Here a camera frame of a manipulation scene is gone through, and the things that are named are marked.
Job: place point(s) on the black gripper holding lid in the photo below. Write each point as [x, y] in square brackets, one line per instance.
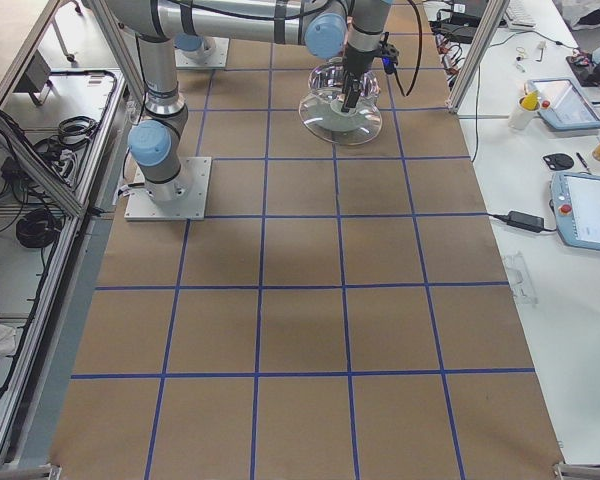
[357, 62]

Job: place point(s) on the glass pot lid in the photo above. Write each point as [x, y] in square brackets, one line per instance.
[341, 107]

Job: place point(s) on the pale green cooking pot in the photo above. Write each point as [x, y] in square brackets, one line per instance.
[345, 95]

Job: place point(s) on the white cup with banana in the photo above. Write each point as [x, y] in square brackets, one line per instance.
[525, 111]

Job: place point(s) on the upper blue teach pendant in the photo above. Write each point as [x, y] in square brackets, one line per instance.
[568, 109]

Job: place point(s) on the blue teach pendant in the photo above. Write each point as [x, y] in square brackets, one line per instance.
[568, 109]
[575, 199]

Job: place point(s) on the black round case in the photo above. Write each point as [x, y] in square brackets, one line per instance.
[558, 161]

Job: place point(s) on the brown paper table mat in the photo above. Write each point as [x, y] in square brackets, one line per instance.
[339, 313]

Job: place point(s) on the black power adapter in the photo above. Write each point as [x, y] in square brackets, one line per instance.
[525, 221]

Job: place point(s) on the black pen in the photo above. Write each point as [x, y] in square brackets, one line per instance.
[583, 163]

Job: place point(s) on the clear plastic holder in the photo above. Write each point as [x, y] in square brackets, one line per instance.
[519, 279]

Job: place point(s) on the lower blue teach pendant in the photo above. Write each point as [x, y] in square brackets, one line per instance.
[575, 199]

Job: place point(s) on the aluminium frame post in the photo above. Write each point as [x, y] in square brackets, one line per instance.
[487, 27]

